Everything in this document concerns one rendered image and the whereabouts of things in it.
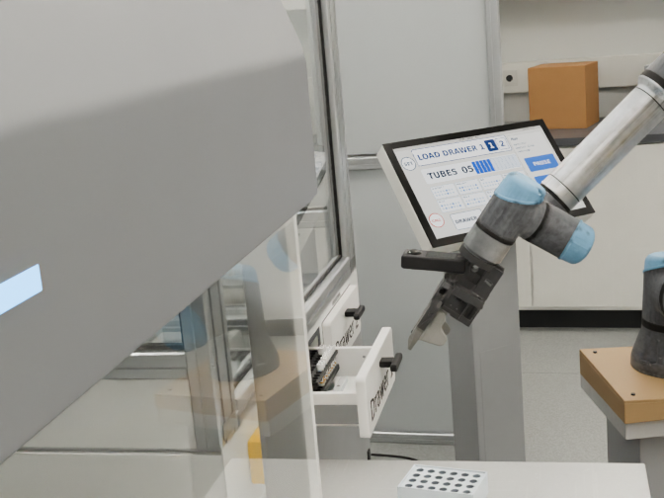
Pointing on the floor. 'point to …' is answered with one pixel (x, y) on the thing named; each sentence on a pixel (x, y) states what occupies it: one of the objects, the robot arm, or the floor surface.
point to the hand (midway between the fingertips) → (410, 337)
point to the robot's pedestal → (633, 442)
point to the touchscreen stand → (489, 375)
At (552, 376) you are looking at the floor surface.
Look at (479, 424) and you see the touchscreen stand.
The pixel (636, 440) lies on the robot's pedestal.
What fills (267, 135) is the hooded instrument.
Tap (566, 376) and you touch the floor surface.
